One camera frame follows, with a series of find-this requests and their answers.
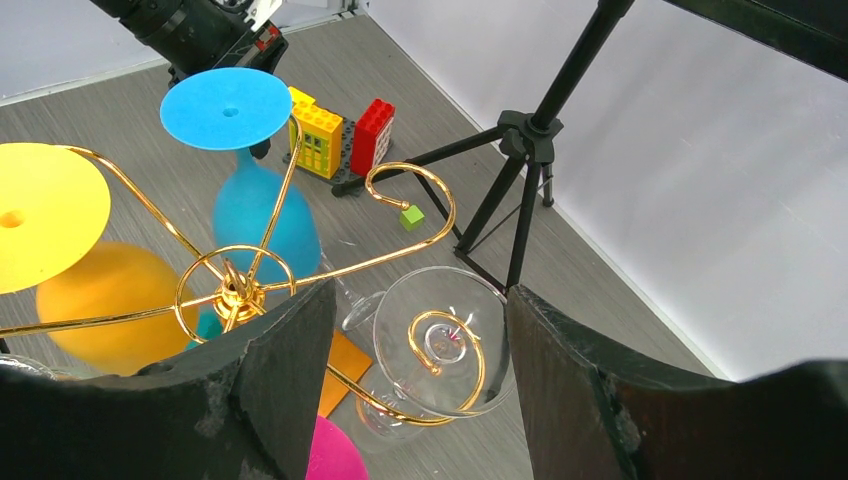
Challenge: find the pink plastic goblet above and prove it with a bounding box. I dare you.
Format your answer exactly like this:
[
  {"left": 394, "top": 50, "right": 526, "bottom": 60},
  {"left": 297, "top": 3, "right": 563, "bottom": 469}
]
[{"left": 305, "top": 416, "right": 369, "bottom": 480}]

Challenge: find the yellow toy block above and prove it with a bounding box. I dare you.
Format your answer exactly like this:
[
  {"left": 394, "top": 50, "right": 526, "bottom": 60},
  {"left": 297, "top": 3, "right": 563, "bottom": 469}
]
[{"left": 289, "top": 87, "right": 344, "bottom": 180}]

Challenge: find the small clear wine glass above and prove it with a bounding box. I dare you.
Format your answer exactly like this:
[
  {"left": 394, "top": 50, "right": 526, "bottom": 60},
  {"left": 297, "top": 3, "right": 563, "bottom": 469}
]
[{"left": 333, "top": 277, "right": 385, "bottom": 332}]

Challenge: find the clear stemless wine glass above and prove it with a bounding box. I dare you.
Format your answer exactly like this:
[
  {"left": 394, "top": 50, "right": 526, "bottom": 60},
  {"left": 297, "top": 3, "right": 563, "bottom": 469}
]
[{"left": 1, "top": 353, "right": 58, "bottom": 380}]

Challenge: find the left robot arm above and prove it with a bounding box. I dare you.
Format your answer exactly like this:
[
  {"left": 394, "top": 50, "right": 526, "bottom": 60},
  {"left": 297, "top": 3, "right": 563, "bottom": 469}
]
[{"left": 92, "top": 0, "right": 289, "bottom": 87}]

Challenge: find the teal toy block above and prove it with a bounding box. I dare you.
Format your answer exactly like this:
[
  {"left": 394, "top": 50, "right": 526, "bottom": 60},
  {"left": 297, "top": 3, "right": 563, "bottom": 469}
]
[{"left": 194, "top": 309, "right": 223, "bottom": 340}]

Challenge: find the orange plastic goblet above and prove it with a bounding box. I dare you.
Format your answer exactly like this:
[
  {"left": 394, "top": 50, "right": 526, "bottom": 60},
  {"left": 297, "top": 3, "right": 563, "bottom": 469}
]
[{"left": 0, "top": 142, "right": 200, "bottom": 378}]

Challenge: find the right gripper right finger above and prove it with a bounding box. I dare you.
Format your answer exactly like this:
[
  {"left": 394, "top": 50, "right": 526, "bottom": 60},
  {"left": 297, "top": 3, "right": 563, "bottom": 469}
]
[{"left": 506, "top": 285, "right": 847, "bottom": 479}]

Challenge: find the small green toy cube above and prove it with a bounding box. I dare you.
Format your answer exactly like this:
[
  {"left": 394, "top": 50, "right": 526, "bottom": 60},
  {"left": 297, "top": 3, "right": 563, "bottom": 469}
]
[{"left": 399, "top": 205, "right": 426, "bottom": 232}]

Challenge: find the red toy block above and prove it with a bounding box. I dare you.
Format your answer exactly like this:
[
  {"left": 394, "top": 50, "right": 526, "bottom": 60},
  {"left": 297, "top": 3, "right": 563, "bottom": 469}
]
[{"left": 350, "top": 98, "right": 396, "bottom": 177}]

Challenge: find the blue plastic goblet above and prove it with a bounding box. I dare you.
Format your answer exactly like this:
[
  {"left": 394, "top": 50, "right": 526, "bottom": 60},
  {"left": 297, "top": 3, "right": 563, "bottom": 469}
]
[{"left": 160, "top": 67, "right": 322, "bottom": 278}]

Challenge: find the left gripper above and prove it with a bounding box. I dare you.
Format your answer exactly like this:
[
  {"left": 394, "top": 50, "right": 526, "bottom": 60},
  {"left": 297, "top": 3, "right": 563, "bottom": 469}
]
[{"left": 165, "top": 19, "right": 291, "bottom": 160}]

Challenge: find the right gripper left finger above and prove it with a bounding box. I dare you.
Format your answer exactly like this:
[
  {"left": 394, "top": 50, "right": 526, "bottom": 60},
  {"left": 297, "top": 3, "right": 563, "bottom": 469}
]
[{"left": 1, "top": 280, "right": 336, "bottom": 479}]

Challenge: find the black music stand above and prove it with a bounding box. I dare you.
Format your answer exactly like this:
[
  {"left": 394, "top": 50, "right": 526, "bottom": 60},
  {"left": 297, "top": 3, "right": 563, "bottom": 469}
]
[{"left": 331, "top": 0, "right": 848, "bottom": 296}]

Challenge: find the gold wine glass rack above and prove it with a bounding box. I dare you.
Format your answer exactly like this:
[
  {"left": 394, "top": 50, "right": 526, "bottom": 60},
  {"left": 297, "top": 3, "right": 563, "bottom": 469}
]
[{"left": 1, "top": 143, "right": 487, "bottom": 428}]

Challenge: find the tall clear flute glass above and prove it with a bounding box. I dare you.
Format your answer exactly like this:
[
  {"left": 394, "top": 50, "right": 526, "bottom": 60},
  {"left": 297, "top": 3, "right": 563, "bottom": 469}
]
[{"left": 351, "top": 266, "right": 515, "bottom": 453}]

